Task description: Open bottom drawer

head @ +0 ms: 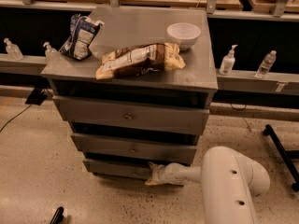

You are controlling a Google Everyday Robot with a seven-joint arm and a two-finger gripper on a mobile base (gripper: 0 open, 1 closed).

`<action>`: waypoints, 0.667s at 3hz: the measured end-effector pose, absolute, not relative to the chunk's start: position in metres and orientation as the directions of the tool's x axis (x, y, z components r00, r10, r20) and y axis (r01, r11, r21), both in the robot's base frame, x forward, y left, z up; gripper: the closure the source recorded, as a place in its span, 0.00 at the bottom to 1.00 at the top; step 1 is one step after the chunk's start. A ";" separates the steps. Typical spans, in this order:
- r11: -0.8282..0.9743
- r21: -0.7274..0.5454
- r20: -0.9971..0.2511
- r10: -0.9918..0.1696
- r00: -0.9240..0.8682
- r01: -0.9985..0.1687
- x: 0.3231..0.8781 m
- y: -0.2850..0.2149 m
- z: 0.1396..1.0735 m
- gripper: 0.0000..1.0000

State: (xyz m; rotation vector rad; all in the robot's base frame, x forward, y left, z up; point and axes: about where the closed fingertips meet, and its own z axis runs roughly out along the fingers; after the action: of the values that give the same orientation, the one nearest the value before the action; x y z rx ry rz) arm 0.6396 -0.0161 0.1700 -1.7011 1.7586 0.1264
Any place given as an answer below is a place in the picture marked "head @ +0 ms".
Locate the brown yellow chip bag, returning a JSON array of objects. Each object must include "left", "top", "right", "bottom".
[{"left": 95, "top": 43, "right": 185, "bottom": 79}]

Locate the grey top drawer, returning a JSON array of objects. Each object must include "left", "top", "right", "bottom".
[{"left": 53, "top": 96, "right": 209, "bottom": 135}]

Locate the grey bottom drawer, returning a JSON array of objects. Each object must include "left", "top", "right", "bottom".
[{"left": 82, "top": 158, "right": 188, "bottom": 181}]

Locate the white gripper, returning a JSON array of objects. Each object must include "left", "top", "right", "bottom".
[{"left": 145, "top": 161, "right": 170, "bottom": 186}]

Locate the clear water bottle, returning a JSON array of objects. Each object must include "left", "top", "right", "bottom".
[{"left": 255, "top": 50, "right": 277, "bottom": 78}]

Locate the grey drawer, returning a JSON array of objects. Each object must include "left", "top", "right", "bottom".
[
  {"left": 53, "top": 96, "right": 209, "bottom": 135},
  {"left": 71, "top": 133, "right": 196, "bottom": 164},
  {"left": 82, "top": 158, "right": 188, "bottom": 181}
]

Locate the grey drawer cabinet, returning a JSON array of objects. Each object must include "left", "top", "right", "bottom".
[{"left": 40, "top": 6, "right": 219, "bottom": 185}]

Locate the black stand leg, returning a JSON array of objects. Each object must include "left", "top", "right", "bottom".
[{"left": 263, "top": 124, "right": 299, "bottom": 192}]

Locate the grey middle drawer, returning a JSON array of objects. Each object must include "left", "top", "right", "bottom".
[{"left": 71, "top": 133, "right": 196, "bottom": 164}]

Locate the black floor box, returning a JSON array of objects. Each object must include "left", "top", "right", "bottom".
[{"left": 25, "top": 88, "right": 47, "bottom": 105}]

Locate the black floor cable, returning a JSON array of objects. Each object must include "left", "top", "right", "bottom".
[{"left": 0, "top": 105, "right": 32, "bottom": 133}]

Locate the clear sanitizer bottle far left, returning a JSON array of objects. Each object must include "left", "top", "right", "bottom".
[{"left": 4, "top": 38, "right": 23, "bottom": 61}]

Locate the white pump bottle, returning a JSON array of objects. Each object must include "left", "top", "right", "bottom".
[{"left": 220, "top": 45, "right": 236, "bottom": 75}]

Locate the white bowl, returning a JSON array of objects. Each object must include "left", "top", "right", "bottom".
[{"left": 166, "top": 22, "right": 201, "bottom": 50}]

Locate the blue white snack bag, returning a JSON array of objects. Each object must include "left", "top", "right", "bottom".
[{"left": 59, "top": 14, "right": 105, "bottom": 61}]

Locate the black object bottom edge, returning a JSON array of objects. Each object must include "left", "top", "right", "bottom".
[{"left": 50, "top": 206, "right": 64, "bottom": 224}]

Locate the clear sanitizer bottle near cabinet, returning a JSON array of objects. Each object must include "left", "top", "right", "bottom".
[{"left": 43, "top": 42, "right": 57, "bottom": 60}]

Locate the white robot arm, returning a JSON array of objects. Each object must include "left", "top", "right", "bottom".
[{"left": 146, "top": 147, "right": 270, "bottom": 224}]

